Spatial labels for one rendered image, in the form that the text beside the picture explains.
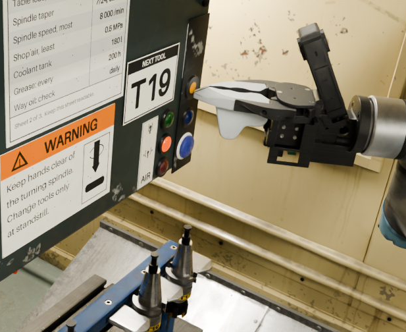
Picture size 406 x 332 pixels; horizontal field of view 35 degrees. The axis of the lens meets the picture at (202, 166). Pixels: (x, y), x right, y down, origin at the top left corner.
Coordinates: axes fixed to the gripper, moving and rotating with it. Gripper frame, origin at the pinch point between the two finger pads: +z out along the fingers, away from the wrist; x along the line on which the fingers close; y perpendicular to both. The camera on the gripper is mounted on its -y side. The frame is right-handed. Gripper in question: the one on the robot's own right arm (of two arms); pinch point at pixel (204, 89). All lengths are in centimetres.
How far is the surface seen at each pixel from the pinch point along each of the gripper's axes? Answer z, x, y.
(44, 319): 29, 45, 82
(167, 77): 4.5, -4.8, -2.8
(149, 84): 6.4, -7.9, -2.9
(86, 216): 11.3, -16.0, 9.4
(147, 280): 4.6, 17.4, 43.9
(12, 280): 50, 96, 113
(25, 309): 42, 83, 113
